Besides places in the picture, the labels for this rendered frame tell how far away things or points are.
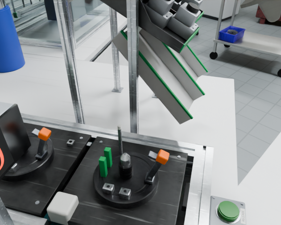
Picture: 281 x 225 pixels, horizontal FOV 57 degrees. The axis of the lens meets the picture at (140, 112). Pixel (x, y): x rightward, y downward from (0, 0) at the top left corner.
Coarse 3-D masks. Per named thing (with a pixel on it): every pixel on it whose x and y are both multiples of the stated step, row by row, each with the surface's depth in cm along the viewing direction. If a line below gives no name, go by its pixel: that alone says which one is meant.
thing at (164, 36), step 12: (108, 0) 58; (120, 0) 57; (144, 0) 68; (120, 12) 59; (144, 12) 56; (144, 24) 58; (156, 36) 58; (168, 36) 57; (180, 36) 63; (192, 36) 61; (180, 48) 57
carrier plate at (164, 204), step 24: (96, 144) 66; (168, 168) 59; (72, 192) 54; (168, 192) 54; (48, 216) 50; (72, 216) 50; (96, 216) 50; (120, 216) 50; (144, 216) 50; (168, 216) 50
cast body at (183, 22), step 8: (184, 8) 59; (192, 8) 59; (176, 16) 60; (184, 16) 60; (192, 16) 59; (168, 24) 62; (176, 24) 62; (184, 24) 61; (192, 24) 61; (176, 32) 63; (184, 32) 62; (192, 32) 61
